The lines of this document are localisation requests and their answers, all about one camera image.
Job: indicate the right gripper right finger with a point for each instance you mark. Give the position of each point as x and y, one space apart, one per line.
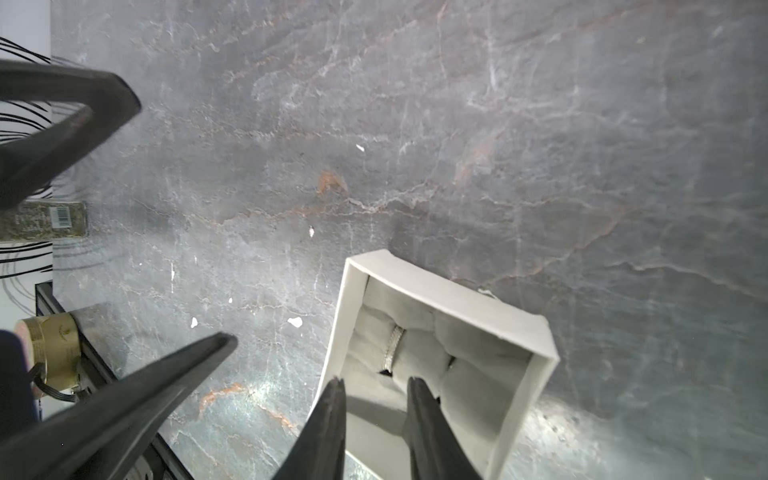
434 450

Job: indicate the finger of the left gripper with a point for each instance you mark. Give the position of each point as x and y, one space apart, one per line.
107 103
102 436

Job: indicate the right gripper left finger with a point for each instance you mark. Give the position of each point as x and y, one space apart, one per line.
319 451

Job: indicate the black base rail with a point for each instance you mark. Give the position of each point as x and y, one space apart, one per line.
158 460

